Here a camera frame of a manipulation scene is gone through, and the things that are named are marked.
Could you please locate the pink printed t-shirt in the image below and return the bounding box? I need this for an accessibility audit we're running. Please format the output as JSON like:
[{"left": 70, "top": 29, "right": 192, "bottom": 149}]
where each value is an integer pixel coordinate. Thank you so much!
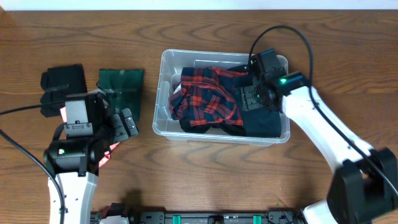
[{"left": 60, "top": 106, "right": 119, "bottom": 167}]

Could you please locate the black garment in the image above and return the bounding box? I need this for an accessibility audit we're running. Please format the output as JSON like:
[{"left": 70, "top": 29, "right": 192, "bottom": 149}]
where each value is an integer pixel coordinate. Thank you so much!
[{"left": 178, "top": 63, "right": 249, "bottom": 135}]

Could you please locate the dark green cloth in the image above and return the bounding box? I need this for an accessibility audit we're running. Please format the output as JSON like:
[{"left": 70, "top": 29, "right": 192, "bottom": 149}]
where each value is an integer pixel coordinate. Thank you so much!
[{"left": 96, "top": 69, "right": 144, "bottom": 121}]

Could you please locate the red plaid shirt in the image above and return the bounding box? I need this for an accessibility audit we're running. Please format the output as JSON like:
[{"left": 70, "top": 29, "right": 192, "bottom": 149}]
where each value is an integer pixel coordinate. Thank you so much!
[{"left": 169, "top": 65, "right": 249, "bottom": 128}]

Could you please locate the black cloth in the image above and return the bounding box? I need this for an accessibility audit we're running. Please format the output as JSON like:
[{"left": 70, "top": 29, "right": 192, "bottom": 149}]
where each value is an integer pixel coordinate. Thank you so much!
[{"left": 40, "top": 64, "right": 87, "bottom": 105}]

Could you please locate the dark navy taped garment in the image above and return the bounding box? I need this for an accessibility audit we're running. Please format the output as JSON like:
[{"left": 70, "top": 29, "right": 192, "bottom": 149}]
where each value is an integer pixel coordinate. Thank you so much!
[{"left": 223, "top": 73, "right": 282, "bottom": 138}]

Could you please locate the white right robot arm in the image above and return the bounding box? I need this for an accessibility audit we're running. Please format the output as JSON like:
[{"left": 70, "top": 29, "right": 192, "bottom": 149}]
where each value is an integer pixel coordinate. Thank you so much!
[{"left": 173, "top": 70, "right": 397, "bottom": 223}]

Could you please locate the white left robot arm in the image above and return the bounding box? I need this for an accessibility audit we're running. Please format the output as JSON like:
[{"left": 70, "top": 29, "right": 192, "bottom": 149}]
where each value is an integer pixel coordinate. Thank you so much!
[{"left": 44, "top": 93, "right": 116, "bottom": 223}]

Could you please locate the clear plastic storage bin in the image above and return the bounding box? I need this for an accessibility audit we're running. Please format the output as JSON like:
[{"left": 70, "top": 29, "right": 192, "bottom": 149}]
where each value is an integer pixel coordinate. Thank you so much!
[{"left": 152, "top": 49, "right": 290, "bottom": 147}]

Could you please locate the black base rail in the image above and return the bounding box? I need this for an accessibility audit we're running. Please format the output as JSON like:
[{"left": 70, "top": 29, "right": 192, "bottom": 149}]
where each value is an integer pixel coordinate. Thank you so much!
[{"left": 90, "top": 203, "right": 305, "bottom": 224}]

